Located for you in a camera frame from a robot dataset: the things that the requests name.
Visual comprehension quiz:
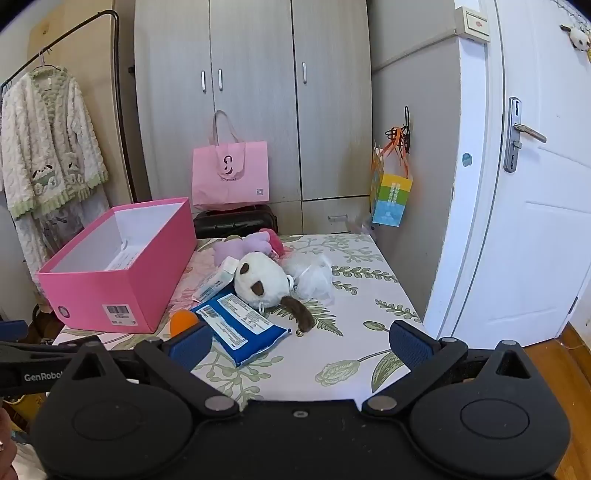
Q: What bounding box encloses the purple plush toy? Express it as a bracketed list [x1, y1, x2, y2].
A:
[212, 231, 273, 266]

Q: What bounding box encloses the white wall electrical box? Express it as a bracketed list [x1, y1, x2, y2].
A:
[454, 7, 491, 44]

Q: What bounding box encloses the colourful gift bag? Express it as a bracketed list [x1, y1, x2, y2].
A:
[369, 138, 413, 228]

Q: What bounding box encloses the fluffy white green cardigan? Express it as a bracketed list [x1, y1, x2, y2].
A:
[0, 67, 109, 220]

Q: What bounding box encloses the silver door handle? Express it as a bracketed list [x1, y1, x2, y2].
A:
[503, 97, 548, 174]

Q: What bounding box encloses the small white blue wipes pack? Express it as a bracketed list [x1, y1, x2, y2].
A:
[193, 256, 238, 301]

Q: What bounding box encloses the grey wardrobe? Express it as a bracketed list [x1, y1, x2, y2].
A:
[134, 0, 374, 236]

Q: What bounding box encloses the white paper sheet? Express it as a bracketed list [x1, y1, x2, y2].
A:
[105, 240, 139, 271]

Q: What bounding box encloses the floral bed sheet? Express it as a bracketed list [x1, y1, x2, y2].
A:
[52, 233, 428, 411]

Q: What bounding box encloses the large blue wet wipes pack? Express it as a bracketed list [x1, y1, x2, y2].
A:
[190, 290, 293, 368]

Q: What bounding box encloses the white fluffy robe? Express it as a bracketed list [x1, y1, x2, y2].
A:
[9, 189, 112, 278]

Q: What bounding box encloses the beige wooden board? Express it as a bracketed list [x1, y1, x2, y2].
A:
[30, 0, 134, 204]

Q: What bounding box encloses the small hanging panda plush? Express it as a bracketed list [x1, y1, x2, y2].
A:
[561, 24, 591, 51]

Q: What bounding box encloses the white brown panda plush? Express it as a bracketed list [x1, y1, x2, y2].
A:
[233, 251, 319, 335]

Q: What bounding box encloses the wall hook with straps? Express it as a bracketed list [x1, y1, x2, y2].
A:
[385, 106, 413, 155]

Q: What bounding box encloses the black suitcase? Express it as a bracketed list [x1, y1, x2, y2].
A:
[193, 204, 279, 240]

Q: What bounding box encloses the pink cardboard box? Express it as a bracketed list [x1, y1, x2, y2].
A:
[36, 198, 198, 334]

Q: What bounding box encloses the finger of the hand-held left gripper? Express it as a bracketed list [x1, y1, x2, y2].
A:
[0, 338, 103, 360]
[0, 320, 28, 343]

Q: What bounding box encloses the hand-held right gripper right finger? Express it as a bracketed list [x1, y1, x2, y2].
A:
[361, 320, 539, 414]

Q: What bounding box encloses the orange ball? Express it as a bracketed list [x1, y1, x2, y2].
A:
[170, 309, 199, 337]

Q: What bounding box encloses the black clothes rack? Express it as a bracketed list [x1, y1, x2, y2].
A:
[0, 9, 139, 204]

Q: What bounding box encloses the brown wooden cabinet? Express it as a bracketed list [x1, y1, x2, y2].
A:
[31, 302, 65, 344]

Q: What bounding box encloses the person's left hand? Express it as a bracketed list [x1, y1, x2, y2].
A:
[0, 406, 19, 467]

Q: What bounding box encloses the white door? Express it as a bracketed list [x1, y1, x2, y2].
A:
[422, 0, 591, 349]

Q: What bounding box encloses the white plastic bag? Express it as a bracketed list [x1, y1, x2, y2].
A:
[283, 254, 335, 303]

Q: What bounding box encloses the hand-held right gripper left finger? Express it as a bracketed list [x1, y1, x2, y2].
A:
[69, 322, 241, 414]

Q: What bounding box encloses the pink tote bag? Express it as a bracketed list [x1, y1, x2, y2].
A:
[191, 110, 269, 208]

